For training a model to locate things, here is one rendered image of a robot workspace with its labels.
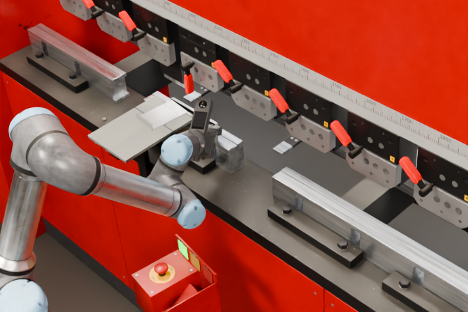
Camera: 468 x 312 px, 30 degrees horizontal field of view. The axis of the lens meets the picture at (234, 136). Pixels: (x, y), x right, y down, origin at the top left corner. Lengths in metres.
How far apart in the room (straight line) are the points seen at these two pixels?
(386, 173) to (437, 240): 1.60
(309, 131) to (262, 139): 1.94
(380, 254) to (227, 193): 0.51
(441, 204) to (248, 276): 0.79
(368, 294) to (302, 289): 0.22
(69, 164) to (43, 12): 1.44
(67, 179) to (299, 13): 0.64
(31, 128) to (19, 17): 1.29
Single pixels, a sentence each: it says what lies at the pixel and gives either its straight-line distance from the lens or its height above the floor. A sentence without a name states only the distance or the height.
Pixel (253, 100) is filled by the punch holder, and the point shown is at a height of 1.22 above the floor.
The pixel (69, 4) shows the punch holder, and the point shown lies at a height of 1.21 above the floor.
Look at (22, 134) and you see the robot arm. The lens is 2.06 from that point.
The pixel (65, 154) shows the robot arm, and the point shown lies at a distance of 1.98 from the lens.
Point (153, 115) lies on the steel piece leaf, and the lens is 2.65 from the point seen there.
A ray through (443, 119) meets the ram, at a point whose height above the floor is 1.44.
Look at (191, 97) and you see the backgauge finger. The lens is 2.70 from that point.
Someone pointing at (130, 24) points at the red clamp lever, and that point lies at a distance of 2.54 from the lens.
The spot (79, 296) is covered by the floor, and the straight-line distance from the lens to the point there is 3.53.
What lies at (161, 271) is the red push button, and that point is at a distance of 2.43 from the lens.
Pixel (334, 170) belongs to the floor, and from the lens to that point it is 3.94.
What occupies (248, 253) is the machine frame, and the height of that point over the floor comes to 0.77.
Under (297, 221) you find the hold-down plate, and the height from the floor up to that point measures 0.91.
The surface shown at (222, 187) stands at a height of 0.87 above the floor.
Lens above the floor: 2.57
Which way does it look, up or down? 38 degrees down
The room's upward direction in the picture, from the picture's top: 5 degrees counter-clockwise
